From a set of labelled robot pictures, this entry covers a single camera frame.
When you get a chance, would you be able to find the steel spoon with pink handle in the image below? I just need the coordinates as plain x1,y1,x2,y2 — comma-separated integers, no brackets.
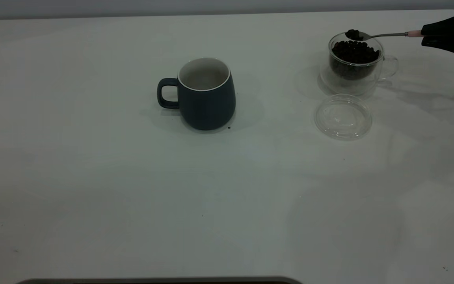
345,29,423,41

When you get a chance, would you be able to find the dark blue-grey ceramic mug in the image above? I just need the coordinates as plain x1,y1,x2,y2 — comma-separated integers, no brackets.
157,58,236,131

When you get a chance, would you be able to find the heap of coffee beans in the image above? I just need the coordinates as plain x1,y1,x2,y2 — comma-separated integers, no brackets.
331,40,380,79

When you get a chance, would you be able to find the clear round glass lid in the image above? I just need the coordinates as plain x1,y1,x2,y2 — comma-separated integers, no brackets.
314,94,372,140

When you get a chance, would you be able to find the clear double-wall glass cup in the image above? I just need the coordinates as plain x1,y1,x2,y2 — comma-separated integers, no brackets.
320,32,399,95

